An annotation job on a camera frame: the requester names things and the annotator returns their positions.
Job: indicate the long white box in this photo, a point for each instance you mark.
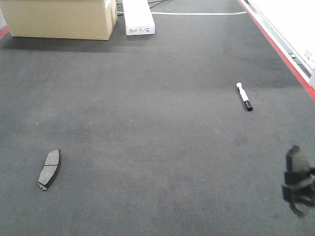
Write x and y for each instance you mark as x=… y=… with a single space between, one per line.
x=138 y=18

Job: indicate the cardboard box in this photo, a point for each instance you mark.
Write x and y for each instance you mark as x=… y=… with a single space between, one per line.
x=66 y=19

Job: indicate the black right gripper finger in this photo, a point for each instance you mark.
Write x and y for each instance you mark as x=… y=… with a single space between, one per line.
x=300 y=178
x=305 y=195

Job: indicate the red and white conveyor rail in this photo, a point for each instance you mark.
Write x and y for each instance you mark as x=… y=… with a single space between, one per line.
x=289 y=26

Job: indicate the black and white marker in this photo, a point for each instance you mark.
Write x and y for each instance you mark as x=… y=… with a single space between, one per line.
x=244 y=96

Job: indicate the grey brake pad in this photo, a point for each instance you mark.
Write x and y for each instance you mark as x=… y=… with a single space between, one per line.
x=50 y=169
x=295 y=162

